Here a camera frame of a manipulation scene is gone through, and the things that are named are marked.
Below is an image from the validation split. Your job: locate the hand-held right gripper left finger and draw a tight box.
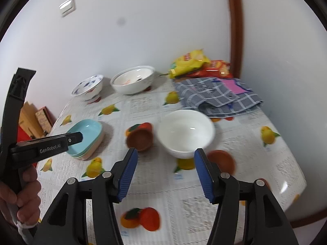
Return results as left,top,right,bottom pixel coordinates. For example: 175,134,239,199
34,147,138,245

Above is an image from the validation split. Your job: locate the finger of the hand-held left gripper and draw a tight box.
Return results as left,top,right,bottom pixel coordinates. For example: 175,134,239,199
65,131,84,146

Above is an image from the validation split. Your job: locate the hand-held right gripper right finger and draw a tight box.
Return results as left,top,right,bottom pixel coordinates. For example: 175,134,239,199
194,148,299,245

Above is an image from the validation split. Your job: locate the blue plate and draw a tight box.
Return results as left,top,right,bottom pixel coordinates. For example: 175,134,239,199
66,119,103,157

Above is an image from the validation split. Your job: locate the green plate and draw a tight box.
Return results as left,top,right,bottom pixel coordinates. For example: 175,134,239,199
68,129,104,159

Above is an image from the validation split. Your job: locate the small brown bowl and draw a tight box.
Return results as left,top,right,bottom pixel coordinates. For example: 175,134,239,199
126,122,154,152
206,150,236,176

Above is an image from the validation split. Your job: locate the pink plate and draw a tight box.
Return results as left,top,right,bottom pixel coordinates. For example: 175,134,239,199
74,131,105,161

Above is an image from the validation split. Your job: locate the plain white bowl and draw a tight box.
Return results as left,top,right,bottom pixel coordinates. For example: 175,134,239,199
156,109,215,159

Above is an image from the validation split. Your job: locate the person's left hand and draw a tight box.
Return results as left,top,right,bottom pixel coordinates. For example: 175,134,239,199
0,168,42,229

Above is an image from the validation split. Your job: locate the red paper bag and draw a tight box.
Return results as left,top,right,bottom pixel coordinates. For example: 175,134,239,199
17,126,34,142

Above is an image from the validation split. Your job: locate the patterned box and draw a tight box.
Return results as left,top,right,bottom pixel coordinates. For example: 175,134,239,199
35,106,57,134

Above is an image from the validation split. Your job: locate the fruit print tablecloth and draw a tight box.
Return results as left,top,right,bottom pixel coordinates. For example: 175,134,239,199
36,78,307,245

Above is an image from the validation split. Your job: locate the blue patterned white bowl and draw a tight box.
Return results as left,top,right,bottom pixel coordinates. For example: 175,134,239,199
71,75,104,102

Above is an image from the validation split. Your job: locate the large white printed bowl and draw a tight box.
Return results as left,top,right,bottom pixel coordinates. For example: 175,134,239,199
110,66,155,95

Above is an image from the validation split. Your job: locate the grey checked cloth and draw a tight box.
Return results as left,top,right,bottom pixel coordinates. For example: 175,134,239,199
174,77,264,119

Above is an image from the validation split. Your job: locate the red chip bag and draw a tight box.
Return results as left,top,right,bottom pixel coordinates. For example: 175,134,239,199
188,60,233,79

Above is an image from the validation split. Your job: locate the brown wooden baseboard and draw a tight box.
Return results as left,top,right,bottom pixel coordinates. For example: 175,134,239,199
289,208,327,229

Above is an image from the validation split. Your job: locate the yellow chip bag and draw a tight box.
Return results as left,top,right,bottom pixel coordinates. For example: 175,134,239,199
169,48,211,79

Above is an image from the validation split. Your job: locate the white light switch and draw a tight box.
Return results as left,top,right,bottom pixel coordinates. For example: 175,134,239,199
59,0,76,17

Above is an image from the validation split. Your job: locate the brown wooden door frame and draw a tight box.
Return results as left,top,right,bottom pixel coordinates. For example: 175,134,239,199
225,0,243,79

